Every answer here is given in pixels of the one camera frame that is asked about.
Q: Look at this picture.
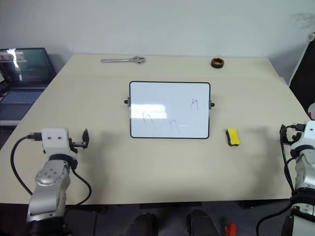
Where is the small black-framed whiteboard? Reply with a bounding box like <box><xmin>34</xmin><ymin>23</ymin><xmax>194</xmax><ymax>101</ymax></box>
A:
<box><xmin>123</xmin><ymin>81</ymin><xmax>215</xmax><ymax>140</ymax></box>

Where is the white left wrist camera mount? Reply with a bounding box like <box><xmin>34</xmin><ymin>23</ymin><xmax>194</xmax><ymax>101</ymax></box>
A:
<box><xmin>41</xmin><ymin>127</ymin><xmax>78</xmax><ymax>158</ymax></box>

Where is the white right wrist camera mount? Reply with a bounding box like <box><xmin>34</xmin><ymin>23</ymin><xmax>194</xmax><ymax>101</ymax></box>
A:
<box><xmin>290</xmin><ymin>120</ymin><xmax>315</xmax><ymax>153</ymax></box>

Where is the yellow and black eraser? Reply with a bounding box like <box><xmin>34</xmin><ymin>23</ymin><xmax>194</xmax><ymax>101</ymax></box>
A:
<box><xmin>225</xmin><ymin>127</ymin><xmax>241</xmax><ymax>148</ymax></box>

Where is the small red object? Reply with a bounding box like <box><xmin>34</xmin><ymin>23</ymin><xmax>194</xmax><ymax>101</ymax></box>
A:
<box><xmin>223</xmin><ymin>222</ymin><xmax>237</xmax><ymax>236</ymax></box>

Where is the dark rounded shape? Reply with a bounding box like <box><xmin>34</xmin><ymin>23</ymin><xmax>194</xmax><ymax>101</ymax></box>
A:
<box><xmin>186</xmin><ymin>208</ymin><xmax>218</xmax><ymax>236</ymax></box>

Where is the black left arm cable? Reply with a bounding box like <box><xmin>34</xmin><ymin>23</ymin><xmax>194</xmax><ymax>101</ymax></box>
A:
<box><xmin>10</xmin><ymin>132</ymin><xmax>93</xmax><ymax>206</ymax></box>

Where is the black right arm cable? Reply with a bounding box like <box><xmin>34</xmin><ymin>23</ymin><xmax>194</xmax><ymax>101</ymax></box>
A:
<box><xmin>255</xmin><ymin>122</ymin><xmax>306</xmax><ymax>236</ymax></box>

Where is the silver adjustable wrench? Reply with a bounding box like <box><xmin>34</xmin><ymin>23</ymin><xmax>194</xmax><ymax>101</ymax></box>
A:
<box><xmin>101</xmin><ymin>56</ymin><xmax>147</xmax><ymax>65</ymax></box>

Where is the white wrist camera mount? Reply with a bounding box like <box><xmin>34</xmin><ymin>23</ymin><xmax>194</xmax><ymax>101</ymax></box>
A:
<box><xmin>41</xmin><ymin>127</ymin><xmax>78</xmax><ymax>158</ymax></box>
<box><xmin>290</xmin><ymin>120</ymin><xmax>315</xmax><ymax>153</ymax></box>

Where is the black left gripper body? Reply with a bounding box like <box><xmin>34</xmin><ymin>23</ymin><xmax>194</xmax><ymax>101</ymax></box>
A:
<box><xmin>68</xmin><ymin>137</ymin><xmax>85</xmax><ymax>151</ymax></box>

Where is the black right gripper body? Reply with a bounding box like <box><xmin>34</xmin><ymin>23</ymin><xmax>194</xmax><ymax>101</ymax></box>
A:
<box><xmin>284</xmin><ymin>132</ymin><xmax>304</xmax><ymax>146</ymax></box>

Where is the open grey laptop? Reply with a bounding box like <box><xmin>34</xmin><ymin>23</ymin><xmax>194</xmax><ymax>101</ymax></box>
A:
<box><xmin>0</xmin><ymin>47</ymin><xmax>57</xmax><ymax>121</ymax></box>

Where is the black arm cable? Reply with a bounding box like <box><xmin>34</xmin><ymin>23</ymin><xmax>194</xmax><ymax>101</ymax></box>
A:
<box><xmin>255</xmin><ymin>122</ymin><xmax>306</xmax><ymax>236</ymax></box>
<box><xmin>10</xmin><ymin>132</ymin><xmax>93</xmax><ymax>206</ymax></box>

